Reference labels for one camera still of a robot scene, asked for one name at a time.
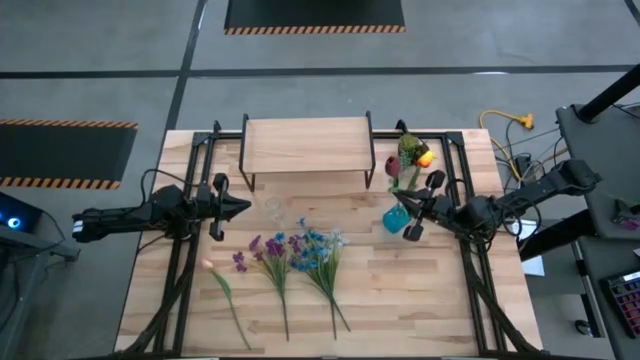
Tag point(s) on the grey desk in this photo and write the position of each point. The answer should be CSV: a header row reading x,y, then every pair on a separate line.
x,y
600,150

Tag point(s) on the orange artificial tulip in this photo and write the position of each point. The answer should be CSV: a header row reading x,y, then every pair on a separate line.
x,y
426,159

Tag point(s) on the black aluminium table frame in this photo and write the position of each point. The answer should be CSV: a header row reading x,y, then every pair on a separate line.
x,y
387,135

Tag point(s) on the white paper sheet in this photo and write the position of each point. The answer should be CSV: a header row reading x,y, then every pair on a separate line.
x,y
535,265

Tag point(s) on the grey equipment stand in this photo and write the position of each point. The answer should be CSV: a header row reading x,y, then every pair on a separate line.
x,y
30,245

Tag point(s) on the purple artificial flower bunch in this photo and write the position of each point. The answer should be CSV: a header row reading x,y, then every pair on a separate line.
x,y
275,247

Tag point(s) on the pink artificial tulip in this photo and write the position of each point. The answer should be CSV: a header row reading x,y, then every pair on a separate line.
x,y
207,264

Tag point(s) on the black backlit keyboard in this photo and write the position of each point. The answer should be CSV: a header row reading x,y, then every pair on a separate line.
x,y
627,300

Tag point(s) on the black power strip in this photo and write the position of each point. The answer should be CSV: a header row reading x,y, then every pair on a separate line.
x,y
524,165

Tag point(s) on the black hazard-striped floor mat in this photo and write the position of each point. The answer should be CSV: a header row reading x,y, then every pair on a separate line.
x,y
315,12
60,150

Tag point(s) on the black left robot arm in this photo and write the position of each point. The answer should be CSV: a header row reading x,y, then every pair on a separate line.
x,y
125,220

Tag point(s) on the blue patterned glass vase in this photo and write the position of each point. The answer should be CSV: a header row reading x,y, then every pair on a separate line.
x,y
395,221

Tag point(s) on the dark red artificial tulip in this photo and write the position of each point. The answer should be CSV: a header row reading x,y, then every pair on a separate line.
x,y
392,166

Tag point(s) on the wooden shelf with black legs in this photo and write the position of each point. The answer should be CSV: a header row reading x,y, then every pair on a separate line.
x,y
305,145

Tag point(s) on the black computer with blue light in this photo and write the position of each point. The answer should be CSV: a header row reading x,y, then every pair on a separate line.
x,y
15,220

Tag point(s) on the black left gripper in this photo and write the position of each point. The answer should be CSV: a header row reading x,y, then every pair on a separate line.
x,y
205,202

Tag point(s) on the black metal beam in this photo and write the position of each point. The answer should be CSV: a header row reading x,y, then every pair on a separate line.
x,y
555,235
610,92

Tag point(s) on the blue artificial flower bunch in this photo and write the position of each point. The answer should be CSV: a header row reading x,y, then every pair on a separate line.
x,y
312,260

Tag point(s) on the white artificial flower bunch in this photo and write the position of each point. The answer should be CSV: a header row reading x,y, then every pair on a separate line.
x,y
341,239

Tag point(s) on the small purple flower sprig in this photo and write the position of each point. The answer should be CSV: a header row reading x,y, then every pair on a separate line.
x,y
627,217

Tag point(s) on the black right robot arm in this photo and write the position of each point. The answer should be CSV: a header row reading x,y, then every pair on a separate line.
x,y
550,185

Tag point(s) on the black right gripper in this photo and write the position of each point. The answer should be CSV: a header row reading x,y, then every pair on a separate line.
x,y
440,207

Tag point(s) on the small potted succulent plant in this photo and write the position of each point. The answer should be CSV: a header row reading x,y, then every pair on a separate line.
x,y
409,145

